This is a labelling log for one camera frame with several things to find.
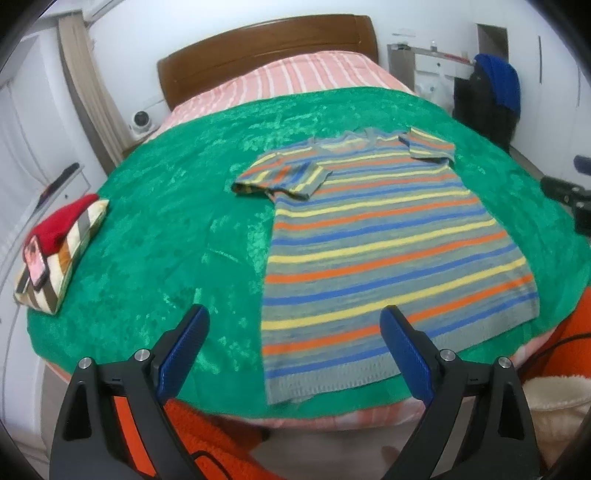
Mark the green velvet blanket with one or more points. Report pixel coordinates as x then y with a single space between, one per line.
176 234

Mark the white security camera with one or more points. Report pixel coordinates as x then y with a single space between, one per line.
140 124

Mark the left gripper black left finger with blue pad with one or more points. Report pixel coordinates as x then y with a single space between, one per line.
88 442

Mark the white desk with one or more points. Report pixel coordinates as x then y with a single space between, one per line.
432 75

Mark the blue garment on chair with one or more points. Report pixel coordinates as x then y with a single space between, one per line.
504 81

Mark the brown wooden headboard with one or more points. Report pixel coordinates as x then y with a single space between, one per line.
208 63

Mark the orange fleece clothing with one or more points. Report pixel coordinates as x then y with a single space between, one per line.
556 381

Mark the striped knit t-shirt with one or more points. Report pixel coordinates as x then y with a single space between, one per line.
364 221

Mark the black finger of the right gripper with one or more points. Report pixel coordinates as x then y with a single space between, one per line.
575 197

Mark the pink striped bed sheet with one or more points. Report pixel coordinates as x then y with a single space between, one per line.
305 73

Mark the smartphone with pink case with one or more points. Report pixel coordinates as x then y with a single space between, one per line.
36 263

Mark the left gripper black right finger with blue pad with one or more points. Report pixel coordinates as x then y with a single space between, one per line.
499 442

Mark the red knit garment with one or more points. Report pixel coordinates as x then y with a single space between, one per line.
52 231

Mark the beige curtain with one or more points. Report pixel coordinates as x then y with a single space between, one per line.
101 121

